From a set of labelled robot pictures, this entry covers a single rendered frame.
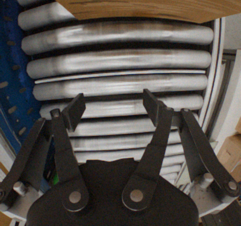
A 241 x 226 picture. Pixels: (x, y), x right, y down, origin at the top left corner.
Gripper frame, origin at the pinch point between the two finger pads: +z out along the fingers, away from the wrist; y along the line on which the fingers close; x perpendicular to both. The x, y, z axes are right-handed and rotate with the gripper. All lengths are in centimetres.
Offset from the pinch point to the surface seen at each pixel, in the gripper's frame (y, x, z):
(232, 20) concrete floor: 125, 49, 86
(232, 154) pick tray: 44, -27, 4
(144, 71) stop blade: 7.4, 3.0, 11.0
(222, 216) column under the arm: 48, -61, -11
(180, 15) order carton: 14.2, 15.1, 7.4
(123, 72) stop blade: 2.4, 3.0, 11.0
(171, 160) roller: 20.2, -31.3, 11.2
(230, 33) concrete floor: 122, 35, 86
